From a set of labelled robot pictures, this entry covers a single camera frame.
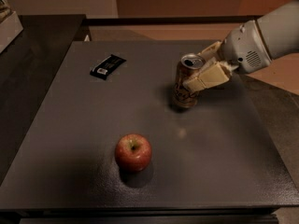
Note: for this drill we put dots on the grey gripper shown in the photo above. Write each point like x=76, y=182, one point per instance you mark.
x=243, y=47

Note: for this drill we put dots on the orange soda can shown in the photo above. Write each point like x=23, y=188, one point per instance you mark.
x=188, y=65

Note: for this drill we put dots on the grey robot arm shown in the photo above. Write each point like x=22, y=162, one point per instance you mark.
x=280, y=31

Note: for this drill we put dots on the red apple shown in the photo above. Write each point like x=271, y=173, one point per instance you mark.
x=133, y=153

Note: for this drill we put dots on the black snack bar wrapper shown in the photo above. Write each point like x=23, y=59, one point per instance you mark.
x=107, y=66

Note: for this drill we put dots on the white box on counter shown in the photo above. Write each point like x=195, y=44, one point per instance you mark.
x=10, y=28

